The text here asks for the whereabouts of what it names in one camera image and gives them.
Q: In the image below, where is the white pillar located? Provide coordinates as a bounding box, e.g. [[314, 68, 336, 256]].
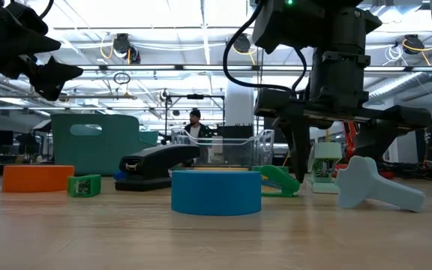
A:
[[225, 76, 255, 127]]

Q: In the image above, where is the small green stapler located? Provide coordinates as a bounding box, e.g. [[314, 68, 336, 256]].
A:
[[67, 174, 102, 198]]

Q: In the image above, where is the light blue staple remover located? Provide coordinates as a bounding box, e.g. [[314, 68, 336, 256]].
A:
[[334, 155, 426, 213]]

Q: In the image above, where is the black ceiling cable reel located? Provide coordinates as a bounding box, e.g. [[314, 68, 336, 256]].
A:
[[112, 32, 142, 65], [402, 34, 425, 56], [232, 33, 253, 54]]

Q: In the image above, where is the black stapler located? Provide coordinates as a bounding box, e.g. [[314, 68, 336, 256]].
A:
[[114, 144, 201, 192]]

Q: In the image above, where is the clear plastic bin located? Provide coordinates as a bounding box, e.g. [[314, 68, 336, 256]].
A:
[[170, 127, 276, 169]]

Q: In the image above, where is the teal plastic bin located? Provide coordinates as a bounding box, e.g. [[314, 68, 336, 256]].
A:
[[50, 113, 160, 176]]

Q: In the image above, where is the black frame stand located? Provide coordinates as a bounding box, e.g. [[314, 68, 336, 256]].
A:
[[164, 93, 227, 146]]

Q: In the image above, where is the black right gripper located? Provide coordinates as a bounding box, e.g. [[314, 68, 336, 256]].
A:
[[253, 49, 432, 185]]

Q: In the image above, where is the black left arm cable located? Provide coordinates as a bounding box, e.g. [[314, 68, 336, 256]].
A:
[[38, 0, 55, 20]]

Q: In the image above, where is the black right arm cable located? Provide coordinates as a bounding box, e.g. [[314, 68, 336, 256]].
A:
[[222, 0, 309, 94]]

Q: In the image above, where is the blue tape roll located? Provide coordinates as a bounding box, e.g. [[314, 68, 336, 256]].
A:
[[170, 170, 263, 217]]

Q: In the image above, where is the orange tape roll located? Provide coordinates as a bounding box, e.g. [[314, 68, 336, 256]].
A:
[[1, 164, 75, 194]]

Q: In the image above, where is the red desk lamp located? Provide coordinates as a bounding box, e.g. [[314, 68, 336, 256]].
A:
[[331, 120, 395, 180]]

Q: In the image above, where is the mint green stapler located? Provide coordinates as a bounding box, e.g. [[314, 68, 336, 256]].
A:
[[307, 141, 344, 194]]

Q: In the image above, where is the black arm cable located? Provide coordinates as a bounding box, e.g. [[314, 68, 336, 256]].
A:
[[38, 0, 55, 20], [222, 0, 309, 94]]

